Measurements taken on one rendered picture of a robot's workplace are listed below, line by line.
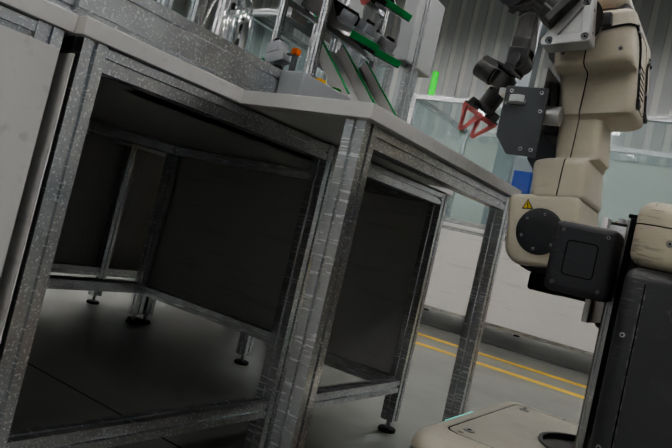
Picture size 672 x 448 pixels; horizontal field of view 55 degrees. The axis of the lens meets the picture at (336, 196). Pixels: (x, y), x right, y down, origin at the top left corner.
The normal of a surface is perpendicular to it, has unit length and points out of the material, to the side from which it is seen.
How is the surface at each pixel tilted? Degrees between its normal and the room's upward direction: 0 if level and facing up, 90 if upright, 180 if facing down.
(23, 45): 90
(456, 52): 90
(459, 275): 90
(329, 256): 90
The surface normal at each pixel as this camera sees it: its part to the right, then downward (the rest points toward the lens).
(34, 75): 0.82, 0.16
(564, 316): -0.53, -0.17
